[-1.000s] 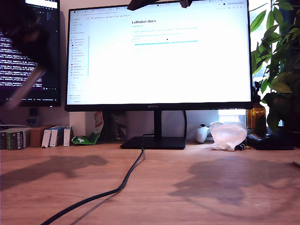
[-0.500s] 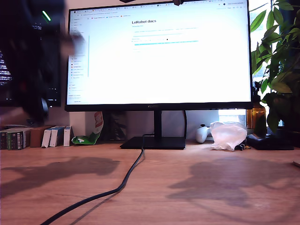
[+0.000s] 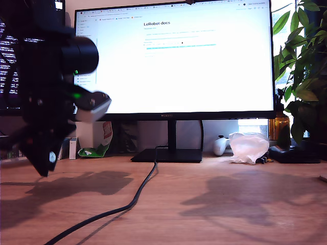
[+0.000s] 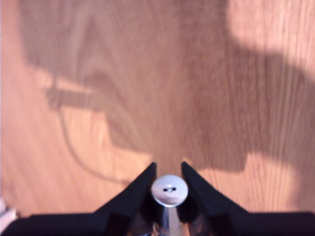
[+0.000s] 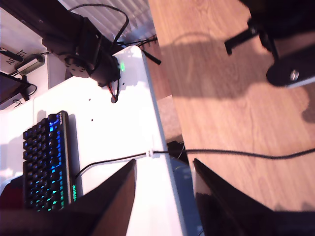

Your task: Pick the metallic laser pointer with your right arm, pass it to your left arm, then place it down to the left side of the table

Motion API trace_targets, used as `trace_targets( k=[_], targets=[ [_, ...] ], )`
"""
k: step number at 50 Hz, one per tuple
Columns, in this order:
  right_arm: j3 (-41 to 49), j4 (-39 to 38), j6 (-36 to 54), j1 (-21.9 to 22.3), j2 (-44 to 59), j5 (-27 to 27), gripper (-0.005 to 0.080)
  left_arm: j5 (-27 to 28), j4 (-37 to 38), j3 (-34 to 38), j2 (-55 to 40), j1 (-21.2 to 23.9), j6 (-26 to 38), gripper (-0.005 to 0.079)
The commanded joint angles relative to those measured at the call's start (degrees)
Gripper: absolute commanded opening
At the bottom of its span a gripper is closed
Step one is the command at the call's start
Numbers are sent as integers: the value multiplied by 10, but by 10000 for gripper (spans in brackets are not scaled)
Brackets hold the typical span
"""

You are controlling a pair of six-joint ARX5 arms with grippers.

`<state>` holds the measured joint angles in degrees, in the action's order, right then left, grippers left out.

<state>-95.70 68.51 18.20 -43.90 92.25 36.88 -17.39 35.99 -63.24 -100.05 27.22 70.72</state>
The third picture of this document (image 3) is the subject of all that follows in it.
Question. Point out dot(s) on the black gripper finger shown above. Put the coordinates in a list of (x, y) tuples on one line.
[(37, 153), (60, 143)]

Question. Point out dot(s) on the green white Jenkki gum bag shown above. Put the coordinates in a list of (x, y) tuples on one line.
[(98, 150)]

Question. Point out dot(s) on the camouflage patterned pouch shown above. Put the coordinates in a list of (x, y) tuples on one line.
[(127, 137)]

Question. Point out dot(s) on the black monitor with dark screen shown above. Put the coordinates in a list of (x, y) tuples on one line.
[(7, 76)]

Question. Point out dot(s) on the black monitor with white screen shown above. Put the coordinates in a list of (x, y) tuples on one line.
[(178, 76)]

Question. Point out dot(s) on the white game controller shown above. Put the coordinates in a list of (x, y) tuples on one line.
[(220, 146)]

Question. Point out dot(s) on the white crumpled plastic bag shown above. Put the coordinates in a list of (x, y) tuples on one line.
[(249, 148)]

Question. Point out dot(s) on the small black yellow item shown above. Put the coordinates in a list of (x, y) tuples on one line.
[(265, 160)]

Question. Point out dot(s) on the amber glass bottle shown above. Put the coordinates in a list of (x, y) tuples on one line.
[(279, 125)]

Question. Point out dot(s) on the black zip case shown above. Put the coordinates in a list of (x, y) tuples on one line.
[(293, 154)]

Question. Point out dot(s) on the green leafy houseplant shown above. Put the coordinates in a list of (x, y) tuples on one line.
[(306, 63)]

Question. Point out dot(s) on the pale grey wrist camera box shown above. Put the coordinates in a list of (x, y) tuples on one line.
[(92, 114)]

